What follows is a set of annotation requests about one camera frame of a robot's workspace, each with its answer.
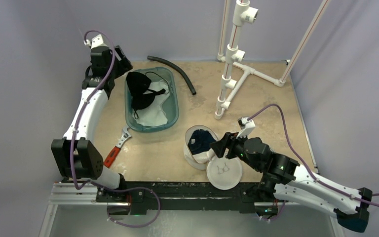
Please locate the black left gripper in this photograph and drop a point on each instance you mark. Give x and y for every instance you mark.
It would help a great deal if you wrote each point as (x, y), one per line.
(124, 65)

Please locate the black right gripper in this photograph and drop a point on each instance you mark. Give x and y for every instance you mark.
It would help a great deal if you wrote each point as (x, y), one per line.
(230, 143)

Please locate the navy blue lace bra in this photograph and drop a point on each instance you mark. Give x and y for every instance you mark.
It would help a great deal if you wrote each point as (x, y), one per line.
(200, 141)

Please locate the black garment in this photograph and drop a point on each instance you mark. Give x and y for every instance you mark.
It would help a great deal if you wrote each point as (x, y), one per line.
(140, 91)

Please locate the pale mint white bra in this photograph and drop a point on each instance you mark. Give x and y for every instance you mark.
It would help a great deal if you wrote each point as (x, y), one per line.
(154, 115)

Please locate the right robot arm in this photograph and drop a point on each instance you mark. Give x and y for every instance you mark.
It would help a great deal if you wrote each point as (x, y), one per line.
(284, 178)

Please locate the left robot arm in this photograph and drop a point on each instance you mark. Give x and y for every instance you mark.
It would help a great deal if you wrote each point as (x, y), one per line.
(75, 150)

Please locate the teal transparent plastic tub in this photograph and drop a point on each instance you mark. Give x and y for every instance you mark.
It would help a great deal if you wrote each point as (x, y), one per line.
(170, 106)

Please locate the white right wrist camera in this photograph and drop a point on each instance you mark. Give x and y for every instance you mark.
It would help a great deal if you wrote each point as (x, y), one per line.
(246, 125)

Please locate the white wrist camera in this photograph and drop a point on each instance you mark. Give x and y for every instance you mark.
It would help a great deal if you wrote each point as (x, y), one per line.
(246, 125)
(97, 41)

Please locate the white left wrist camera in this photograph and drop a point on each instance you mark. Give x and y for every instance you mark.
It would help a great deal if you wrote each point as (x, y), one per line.
(97, 41)

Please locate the white PVC pipe frame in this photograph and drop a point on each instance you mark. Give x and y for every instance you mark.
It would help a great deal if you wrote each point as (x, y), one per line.
(235, 72)

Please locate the red handled adjustable wrench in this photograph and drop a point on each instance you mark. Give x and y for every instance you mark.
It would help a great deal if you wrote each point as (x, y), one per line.
(117, 148)

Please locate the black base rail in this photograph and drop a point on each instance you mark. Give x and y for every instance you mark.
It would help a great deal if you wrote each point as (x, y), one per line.
(139, 197)

